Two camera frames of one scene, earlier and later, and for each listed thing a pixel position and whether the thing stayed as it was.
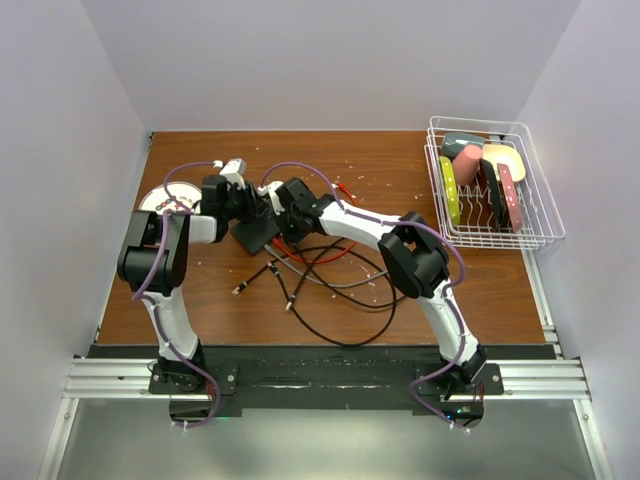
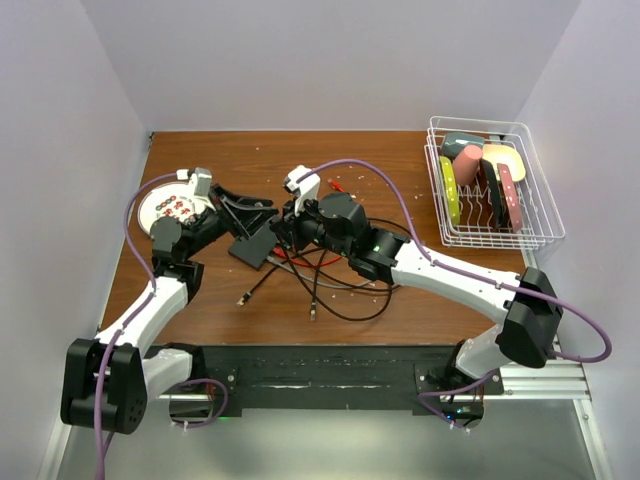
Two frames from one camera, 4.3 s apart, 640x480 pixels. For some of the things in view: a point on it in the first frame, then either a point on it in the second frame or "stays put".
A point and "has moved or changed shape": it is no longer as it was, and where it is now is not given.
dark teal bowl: x=454 y=143 stays put
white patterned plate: x=156 y=199 stays put
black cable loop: x=290 y=308 → x=296 y=257
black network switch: x=254 y=234 has moved or changed shape
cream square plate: x=505 y=154 stays put
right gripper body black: x=292 y=230 stays put
